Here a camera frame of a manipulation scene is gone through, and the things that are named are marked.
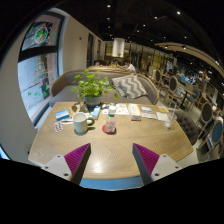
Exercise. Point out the clear plastic bottle white cap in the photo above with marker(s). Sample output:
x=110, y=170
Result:
x=111, y=121

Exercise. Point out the grey tufted armchair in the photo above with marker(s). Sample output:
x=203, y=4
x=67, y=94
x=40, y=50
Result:
x=186, y=125

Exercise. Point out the grey curved sofa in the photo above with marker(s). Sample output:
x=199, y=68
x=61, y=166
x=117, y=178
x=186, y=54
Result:
x=63, y=91

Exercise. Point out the flat round red coaster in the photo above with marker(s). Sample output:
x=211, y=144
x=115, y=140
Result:
x=104, y=130

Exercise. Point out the white slim box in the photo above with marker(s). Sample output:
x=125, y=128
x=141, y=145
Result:
x=67, y=121

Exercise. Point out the person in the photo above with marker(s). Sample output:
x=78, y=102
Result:
x=115, y=63
x=129, y=66

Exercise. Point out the group of dining chairs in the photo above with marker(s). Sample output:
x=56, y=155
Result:
x=206, y=113

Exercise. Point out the blue and white flat box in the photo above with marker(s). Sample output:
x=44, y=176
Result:
x=62, y=115

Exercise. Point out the light blue small carton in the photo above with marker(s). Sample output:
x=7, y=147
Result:
x=96, y=112

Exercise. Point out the food poster on window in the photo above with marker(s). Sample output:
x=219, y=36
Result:
x=40, y=33

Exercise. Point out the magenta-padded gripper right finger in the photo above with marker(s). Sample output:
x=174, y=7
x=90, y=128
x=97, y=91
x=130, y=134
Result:
x=148, y=161

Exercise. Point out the grey white chevron cushion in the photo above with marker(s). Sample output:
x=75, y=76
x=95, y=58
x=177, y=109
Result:
x=130, y=86

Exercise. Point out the white box with orange print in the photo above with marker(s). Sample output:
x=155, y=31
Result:
x=134, y=111

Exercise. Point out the white and blue leaflet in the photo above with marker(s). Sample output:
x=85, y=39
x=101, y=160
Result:
x=147, y=112

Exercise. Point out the yellow leaflet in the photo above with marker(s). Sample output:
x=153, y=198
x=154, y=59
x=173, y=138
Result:
x=163, y=109

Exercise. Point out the green potted plant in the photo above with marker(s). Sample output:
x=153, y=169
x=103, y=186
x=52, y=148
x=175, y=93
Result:
x=91, y=86

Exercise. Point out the white paper napkin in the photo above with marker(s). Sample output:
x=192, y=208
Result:
x=161, y=116

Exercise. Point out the white round pillar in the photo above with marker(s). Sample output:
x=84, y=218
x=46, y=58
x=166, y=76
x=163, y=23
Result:
x=118, y=47

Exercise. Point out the clear plastic cup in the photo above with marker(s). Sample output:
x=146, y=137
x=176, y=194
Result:
x=169, y=120

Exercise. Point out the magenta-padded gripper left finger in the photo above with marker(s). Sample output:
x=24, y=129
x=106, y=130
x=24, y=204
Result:
x=75, y=161

